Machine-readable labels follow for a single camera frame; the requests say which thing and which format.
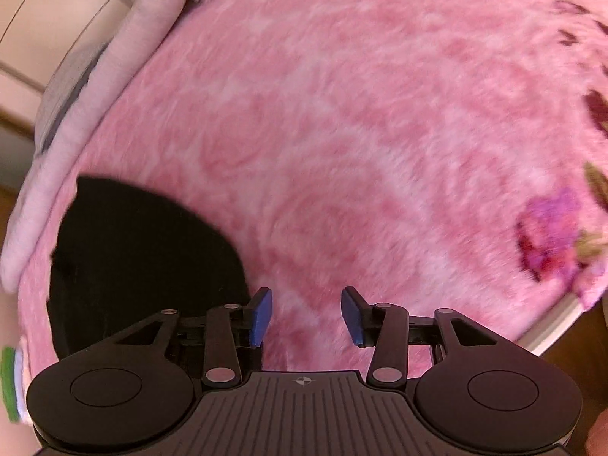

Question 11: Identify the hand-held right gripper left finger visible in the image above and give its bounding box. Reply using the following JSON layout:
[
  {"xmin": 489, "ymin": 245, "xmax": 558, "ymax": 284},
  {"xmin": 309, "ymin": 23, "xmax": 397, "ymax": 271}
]
[{"xmin": 102, "ymin": 286, "xmax": 274, "ymax": 389}]

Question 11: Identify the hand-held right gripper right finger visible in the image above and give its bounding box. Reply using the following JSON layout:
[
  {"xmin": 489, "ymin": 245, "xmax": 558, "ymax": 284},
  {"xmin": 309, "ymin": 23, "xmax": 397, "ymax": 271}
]
[{"xmin": 341, "ymin": 286, "xmax": 511, "ymax": 389}]

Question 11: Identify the black garment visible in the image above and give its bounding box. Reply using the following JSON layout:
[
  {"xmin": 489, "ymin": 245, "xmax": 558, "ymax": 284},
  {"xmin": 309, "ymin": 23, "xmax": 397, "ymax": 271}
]
[{"xmin": 47, "ymin": 176, "xmax": 252, "ymax": 359}]

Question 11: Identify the pink floral blanket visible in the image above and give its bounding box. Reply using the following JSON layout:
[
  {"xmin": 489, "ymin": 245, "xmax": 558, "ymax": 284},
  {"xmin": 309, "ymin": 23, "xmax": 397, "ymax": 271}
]
[{"xmin": 16, "ymin": 0, "xmax": 608, "ymax": 376}]

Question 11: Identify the green knitted sweater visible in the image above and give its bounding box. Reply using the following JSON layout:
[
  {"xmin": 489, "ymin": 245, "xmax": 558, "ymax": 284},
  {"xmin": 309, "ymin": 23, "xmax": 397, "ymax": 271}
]
[{"xmin": 0, "ymin": 346, "xmax": 22, "ymax": 421}]

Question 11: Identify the grey pillow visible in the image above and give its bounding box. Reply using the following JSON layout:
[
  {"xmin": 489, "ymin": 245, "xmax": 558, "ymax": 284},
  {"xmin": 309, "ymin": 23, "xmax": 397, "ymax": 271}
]
[{"xmin": 35, "ymin": 40, "xmax": 112, "ymax": 153}]

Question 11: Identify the striped white quilt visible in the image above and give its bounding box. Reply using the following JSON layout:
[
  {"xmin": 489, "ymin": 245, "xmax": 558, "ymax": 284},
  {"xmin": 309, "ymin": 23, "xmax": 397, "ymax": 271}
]
[{"xmin": 0, "ymin": 0, "xmax": 214, "ymax": 295}]

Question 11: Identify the cream wardrobe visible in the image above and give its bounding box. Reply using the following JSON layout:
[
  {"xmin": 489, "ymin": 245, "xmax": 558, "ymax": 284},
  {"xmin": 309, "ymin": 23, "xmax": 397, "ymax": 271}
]
[{"xmin": 0, "ymin": 0, "xmax": 143, "ymax": 186}]

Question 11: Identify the white bed frame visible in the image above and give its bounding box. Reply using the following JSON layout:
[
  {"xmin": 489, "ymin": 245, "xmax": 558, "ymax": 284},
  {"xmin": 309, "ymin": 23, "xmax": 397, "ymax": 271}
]
[{"xmin": 518, "ymin": 290, "xmax": 608, "ymax": 357}]

